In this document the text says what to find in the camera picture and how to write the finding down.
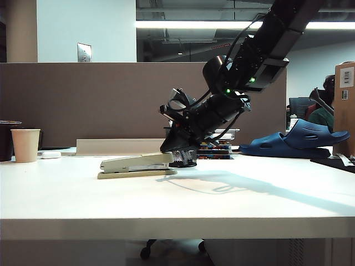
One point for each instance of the black mesh office chair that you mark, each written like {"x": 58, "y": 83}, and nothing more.
{"x": 298, "y": 106}

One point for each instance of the metal wall switch plate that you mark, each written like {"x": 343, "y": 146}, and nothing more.
{"x": 84, "y": 52}

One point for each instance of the red ceiling led sign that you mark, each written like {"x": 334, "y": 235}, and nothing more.
{"x": 221, "y": 46}

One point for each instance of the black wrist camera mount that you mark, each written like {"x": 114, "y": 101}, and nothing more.
{"x": 177, "y": 104}

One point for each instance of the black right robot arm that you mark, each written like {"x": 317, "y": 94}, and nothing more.
{"x": 277, "y": 36}

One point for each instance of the silver flat tray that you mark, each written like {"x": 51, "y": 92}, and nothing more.
{"x": 231, "y": 130}

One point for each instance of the brown cardboard box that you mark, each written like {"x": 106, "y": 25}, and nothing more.
{"x": 345, "y": 119}

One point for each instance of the black mat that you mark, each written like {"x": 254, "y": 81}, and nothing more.
{"x": 330, "y": 163}

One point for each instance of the white flat box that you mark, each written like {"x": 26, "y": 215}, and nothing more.
{"x": 226, "y": 136}

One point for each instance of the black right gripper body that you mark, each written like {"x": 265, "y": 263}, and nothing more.
{"x": 216, "y": 115}

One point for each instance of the blue rubber slipper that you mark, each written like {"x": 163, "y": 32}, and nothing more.
{"x": 263, "y": 145}
{"x": 310, "y": 133}

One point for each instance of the brown desk partition panel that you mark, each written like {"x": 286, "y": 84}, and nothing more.
{"x": 97, "y": 97}

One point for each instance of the colourful printed flat box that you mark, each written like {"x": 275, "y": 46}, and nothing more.
{"x": 222, "y": 143}
{"x": 213, "y": 152}
{"x": 215, "y": 157}
{"x": 216, "y": 148}

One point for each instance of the white ceiling light strip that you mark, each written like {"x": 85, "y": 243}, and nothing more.
{"x": 194, "y": 24}

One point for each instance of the beige paper cup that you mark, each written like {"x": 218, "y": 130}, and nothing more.
{"x": 25, "y": 145}

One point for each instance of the black mesh pen holder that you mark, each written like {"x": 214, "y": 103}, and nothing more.
{"x": 186, "y": 159}

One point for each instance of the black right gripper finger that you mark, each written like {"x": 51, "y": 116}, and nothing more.
{"x": 173, "y": 141}
{"x": 186, "y": 141}

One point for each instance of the black round container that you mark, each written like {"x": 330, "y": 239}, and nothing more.
{"x": 5, "y": 141}

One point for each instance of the white paper strip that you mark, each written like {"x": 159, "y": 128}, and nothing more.
{"x": 345, "y": 160}

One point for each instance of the small white eraser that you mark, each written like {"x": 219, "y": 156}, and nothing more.
{"x": 50, "y": 155}

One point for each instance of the beige desktop stapler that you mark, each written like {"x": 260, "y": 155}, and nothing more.
{"x": 138, "y": 162}

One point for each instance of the person in green shirt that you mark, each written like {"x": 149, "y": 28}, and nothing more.
{"x": 321, "y": 117}

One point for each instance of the grey chair headrest bracket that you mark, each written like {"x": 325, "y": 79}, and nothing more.
{"x": 320, "y": 101}

